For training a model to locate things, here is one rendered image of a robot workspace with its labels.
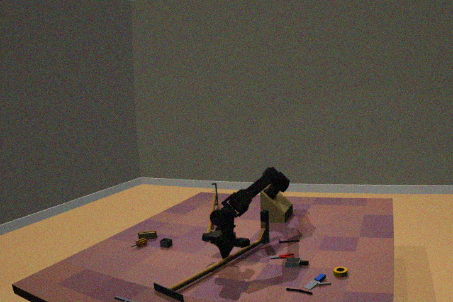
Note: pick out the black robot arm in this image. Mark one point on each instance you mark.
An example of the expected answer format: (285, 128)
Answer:
(240, 202)

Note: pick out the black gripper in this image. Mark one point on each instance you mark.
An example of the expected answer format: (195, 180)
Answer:
(226, 247)

